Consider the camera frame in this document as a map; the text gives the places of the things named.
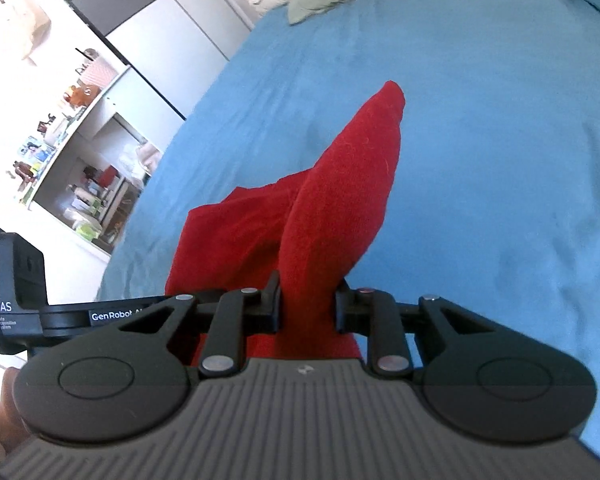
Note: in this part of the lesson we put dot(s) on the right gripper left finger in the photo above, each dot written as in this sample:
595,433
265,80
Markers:
126,378

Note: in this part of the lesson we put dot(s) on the person's left hand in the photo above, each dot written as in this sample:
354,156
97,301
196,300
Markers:
12,429

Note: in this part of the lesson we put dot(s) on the red small garment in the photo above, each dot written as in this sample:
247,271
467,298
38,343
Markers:
311,228

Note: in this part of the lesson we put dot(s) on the blue bed sheet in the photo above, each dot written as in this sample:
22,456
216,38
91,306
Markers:
496,202

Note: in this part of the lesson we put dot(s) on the orange toy figure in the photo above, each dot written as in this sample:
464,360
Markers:
81,96

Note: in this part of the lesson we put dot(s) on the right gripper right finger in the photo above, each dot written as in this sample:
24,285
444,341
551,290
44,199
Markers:
478,376

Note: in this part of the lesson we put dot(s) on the pink basket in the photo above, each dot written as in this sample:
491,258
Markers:
96,70

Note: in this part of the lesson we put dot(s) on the white grey wardrobe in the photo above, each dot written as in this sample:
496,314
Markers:
178,47

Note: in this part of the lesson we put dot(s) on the white shelf desk unit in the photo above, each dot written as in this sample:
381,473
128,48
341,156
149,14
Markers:
91,173

